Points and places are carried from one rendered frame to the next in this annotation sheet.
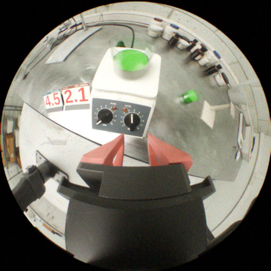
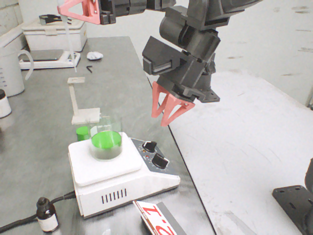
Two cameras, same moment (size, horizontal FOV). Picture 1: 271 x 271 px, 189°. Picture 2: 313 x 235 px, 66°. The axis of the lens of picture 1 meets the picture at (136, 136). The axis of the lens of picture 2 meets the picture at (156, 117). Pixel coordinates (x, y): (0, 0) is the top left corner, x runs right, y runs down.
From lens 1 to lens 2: 0.44 m
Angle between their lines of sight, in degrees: 49
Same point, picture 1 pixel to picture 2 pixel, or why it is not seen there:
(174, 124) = not seen: hidden behind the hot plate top
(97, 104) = (153, 168)
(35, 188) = not seen: outside the picture
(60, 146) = (244, 220)
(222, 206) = not seen: hidden behind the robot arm
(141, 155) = (171, 145)
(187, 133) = (125, 126)
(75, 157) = (231, 192)
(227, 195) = (154, 33)
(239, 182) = (124, 19)
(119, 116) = (151, 155)
